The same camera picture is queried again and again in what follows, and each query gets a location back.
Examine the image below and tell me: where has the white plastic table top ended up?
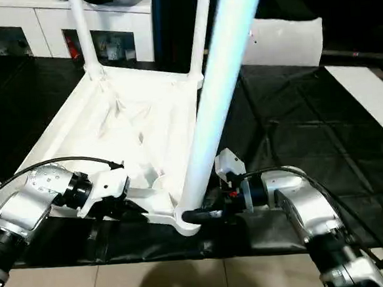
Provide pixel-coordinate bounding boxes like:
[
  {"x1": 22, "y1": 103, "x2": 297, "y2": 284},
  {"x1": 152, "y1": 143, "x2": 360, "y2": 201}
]
[{"x1": 6, "y1": 58, "x2": 215, "y2": 250}]

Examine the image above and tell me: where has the black work mat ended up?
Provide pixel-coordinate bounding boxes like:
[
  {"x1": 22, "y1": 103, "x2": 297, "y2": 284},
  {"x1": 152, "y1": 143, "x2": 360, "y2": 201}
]
[{"x1": 0, "y1": 28, "x2": 383, "y2": 275}]

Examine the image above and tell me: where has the white plastic bag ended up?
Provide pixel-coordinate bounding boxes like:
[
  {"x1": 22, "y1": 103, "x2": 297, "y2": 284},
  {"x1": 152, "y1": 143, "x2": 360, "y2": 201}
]
[{"x1": 239, "y1": 14, "x2": 326, "y2": 71}]

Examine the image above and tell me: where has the flat white board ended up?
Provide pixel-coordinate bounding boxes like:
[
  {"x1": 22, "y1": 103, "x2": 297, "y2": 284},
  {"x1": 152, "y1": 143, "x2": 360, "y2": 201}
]
[{"x1": 325, "y1": 61, "x2": 383, "y2": 154}]

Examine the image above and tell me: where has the white cabinet with glass doors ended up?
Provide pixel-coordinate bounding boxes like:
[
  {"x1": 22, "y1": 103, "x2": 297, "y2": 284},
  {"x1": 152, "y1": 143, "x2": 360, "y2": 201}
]
[{"x1": 0, "y1": 0, "x2": 157, "y2": 72}]

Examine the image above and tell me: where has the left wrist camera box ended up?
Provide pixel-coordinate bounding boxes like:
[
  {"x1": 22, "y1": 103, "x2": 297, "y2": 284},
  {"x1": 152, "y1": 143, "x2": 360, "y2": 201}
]
[{"x1": 75, "y1": 166, "x2": 134, "y2": 219}]

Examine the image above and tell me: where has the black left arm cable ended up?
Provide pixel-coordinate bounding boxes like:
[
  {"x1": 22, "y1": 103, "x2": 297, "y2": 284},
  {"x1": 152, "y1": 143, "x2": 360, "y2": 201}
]
[{"x1": 0, "y1": 153, "x2": 127, "y2": 200}]

